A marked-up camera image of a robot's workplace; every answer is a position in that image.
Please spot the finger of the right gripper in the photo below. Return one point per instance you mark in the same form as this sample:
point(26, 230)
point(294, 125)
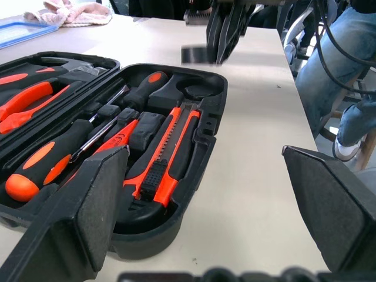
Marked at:
point(235, 26)
point(214, 35)

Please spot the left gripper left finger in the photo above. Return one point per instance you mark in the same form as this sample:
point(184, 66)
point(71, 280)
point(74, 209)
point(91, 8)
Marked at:
point(73, 229)

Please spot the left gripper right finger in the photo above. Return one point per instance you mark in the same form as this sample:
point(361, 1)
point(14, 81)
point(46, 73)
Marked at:
point(329, 211)

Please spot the red voltage tester pen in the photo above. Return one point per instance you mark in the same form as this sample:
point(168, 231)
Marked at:
point(117, 136)

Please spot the orange black utility knife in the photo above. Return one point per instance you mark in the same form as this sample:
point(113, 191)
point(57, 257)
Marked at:
point(173, 141)

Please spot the black plastic tool case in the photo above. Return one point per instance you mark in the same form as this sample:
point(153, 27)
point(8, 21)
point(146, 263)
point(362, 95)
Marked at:
point(205, 97)

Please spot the black rectangular object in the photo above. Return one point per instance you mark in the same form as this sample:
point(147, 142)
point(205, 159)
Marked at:
point(195, 54)

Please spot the grey white chair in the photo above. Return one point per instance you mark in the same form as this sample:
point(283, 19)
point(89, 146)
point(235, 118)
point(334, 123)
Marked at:
point(293, 32)

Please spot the wooden stool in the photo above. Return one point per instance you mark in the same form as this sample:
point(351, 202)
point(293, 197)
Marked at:
point(367, 147)

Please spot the person in blue jeans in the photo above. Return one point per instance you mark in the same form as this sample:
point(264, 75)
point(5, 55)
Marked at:
point(332, 67)

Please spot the clear bag of small parts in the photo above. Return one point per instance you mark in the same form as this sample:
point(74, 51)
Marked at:
point(88, 70)

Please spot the pink towel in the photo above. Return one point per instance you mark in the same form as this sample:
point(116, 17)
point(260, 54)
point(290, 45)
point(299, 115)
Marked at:
point(76, 14)

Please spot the clear lid with blue rim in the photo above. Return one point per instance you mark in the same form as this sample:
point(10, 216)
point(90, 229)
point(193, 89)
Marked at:
point(26, 32)

